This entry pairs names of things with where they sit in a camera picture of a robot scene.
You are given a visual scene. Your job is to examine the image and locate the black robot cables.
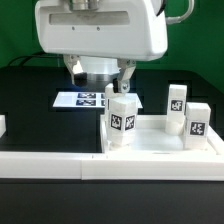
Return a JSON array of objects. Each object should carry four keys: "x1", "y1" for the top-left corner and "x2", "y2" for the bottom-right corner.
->
[{"x1": 7, "y1": 52, "x2": 64, "y2": 68}]

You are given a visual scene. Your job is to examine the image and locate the white square table top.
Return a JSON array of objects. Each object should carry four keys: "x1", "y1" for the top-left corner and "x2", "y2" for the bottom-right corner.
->
[{"x1": 100, "y1": 115, "x2": 224, "y2": 156}]

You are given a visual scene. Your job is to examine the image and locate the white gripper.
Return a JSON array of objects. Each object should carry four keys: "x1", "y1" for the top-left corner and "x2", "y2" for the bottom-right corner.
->
[{"x1": 35, "y1": 0, "x2": 168, "y2": 94}]

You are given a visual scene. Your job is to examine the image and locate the white sheet with tags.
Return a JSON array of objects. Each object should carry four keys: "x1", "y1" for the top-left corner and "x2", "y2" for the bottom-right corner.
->
[{"x1": 52, "y1": 91, "x2": 144, "y2": 109}]

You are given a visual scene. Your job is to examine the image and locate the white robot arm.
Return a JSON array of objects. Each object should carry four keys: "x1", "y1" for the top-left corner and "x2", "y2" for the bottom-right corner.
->
[{"x1": 35, "y1": 0, "x2": 168, "y2": 93}]

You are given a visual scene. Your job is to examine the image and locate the white L-shaped obstacle fence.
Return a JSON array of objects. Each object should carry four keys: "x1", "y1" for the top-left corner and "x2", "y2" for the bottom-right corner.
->
[{"x1": 0, "y1": 152, "x2": 224, "y2": 181}]

